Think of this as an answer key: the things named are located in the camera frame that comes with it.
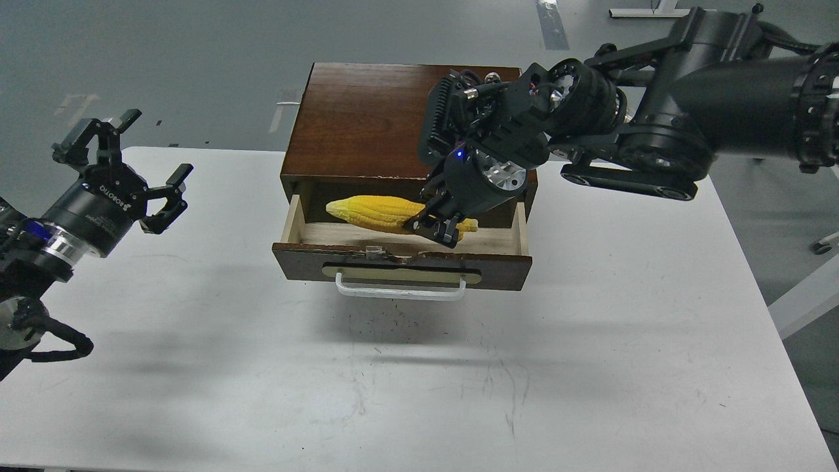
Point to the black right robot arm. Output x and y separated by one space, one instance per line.
35 255

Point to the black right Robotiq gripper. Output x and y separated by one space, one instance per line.
99 209

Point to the white table leg base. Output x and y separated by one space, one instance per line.
657 9

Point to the dark wooden cabinet box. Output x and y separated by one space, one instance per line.
357 133

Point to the yellow corn cob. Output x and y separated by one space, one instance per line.
386 214

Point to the wooden drawer with white handle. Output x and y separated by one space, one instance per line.
493 258

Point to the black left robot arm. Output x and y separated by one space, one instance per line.
650 119

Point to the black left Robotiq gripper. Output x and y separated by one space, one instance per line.
464 184

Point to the white furniture at right edge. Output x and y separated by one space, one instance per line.
812 297

